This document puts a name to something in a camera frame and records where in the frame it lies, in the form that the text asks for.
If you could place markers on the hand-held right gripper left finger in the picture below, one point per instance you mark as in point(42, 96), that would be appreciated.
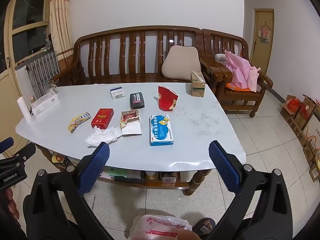
point(95, 165)

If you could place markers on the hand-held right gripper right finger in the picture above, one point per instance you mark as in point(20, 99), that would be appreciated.
point(222, 165)

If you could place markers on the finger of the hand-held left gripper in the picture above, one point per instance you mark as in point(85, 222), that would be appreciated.
point(6, 144)
point(26, 151)

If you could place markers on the yellow snack wrapper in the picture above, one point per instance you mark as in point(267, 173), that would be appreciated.
point(78, 121)

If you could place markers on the red cigarette pack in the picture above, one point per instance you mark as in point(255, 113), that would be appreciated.
point(102, 118)

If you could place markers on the blue medicine box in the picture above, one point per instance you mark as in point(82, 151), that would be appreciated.
point(161, 130)

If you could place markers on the crushed red paper cup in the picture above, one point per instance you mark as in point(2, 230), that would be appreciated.
point(167, 98)

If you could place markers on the white plastic bag red print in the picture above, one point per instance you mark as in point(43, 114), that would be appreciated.
point(155, 227)

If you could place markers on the person's left hand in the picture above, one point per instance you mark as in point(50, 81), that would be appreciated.
point(13, 208)

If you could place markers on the green packet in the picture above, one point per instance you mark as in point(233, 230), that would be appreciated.
point(115, 173)

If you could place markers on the crumpled white tissue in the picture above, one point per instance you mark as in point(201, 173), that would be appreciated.
point(102, 136)

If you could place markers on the wooden table with white top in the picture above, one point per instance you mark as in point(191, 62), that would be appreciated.
point(193, 182)

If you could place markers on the long white box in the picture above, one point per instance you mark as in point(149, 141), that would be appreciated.
point(45, 103)

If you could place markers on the small printed box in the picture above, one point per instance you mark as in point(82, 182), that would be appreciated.
point(168, 177)

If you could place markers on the torn red gold packet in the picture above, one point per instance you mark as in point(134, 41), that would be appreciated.
point(130, 120)

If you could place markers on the person's right sandalled foot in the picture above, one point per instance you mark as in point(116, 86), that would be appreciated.
point(203, 226)

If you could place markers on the clear glass jar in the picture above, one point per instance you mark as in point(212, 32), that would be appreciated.
point(50, 87)

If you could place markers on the wooden armchair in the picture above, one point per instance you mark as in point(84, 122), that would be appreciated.
point(240, 96)

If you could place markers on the small white blue-striped box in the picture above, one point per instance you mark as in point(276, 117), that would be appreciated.
point(117, 93)

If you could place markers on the black flat box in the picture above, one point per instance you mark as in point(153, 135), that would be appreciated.
point(137, 101)

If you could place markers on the orange seat cushion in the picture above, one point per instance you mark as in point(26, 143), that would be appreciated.
point(233, 87)

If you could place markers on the grey radiator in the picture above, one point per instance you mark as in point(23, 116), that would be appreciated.
point(42, 72)

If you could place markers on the green beige drink carton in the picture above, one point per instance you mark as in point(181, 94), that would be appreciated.
point(197, 86)

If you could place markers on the row of cardboard boxes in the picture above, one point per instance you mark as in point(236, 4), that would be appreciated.
point(308, 127)

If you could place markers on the pink plastic bag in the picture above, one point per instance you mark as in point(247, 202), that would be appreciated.
point(241, 72)

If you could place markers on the wooden slatted sofa bench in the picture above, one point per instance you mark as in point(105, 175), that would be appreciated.
point(140, 76)

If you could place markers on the white object on armchair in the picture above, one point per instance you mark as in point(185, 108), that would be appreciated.
point(221, 57)

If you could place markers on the beige back cushion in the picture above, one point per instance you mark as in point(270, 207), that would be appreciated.
point(181, 63)

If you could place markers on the cream framed window door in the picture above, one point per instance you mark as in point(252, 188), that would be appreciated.
point(15, 30)

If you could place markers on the yellow wooden door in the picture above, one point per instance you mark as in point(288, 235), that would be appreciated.
point(262, 52)

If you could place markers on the beige patterned curtain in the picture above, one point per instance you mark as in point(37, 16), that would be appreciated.
point(60, 17)

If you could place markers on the cloth hanging on door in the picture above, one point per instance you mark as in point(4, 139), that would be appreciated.
point(265, 33)

